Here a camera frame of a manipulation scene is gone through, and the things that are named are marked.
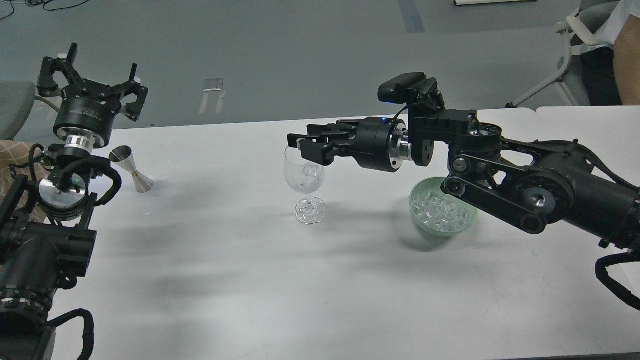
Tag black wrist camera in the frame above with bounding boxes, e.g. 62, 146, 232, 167
377, 72, 445, 113

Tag black floor cables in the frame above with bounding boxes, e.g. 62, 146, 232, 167
0, 0, 91, 21

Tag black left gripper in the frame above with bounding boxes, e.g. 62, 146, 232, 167
36, 43, 149, 149

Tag seated person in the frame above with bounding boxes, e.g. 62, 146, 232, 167
580, 0, 640, 106

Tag clear ice cube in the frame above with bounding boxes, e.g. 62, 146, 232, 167
301, 163, 325, 183

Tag beige checked cushion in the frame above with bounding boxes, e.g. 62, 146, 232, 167
0, 140, 48, 223

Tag green bowl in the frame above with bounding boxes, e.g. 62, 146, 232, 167
409, 177, 479, 237

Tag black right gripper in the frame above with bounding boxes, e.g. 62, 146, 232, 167
286, 117, 407, 173

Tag steel cocktail jigger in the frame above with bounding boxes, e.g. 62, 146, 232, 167
109, 145, 154, 193

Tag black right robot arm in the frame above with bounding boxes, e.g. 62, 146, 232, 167
286, 105, 639, 310

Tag white office chair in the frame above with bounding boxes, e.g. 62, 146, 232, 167
505, 0, 618, 109

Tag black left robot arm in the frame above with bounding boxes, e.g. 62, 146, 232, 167
0, 43, 148, 360

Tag silver floor plate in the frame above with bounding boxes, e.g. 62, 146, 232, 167
202, 78, 224, 92

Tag clear wine glass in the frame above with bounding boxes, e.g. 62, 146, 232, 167
284, 146, 327, 225

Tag pile of ice cubes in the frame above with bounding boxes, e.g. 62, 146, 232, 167
410, 192, 473, 233

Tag grey chair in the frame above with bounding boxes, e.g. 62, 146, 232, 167
0, 80, 60, 141

